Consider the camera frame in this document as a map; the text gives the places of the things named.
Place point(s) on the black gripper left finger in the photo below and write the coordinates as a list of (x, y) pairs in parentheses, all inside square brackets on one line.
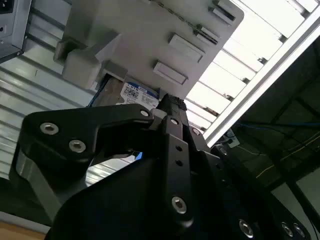
[(62, 130)]

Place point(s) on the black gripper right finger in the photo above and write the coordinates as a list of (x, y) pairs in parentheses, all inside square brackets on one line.
[(200, 147)]

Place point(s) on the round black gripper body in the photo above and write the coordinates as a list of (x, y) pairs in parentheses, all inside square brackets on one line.
[(125, 205)]

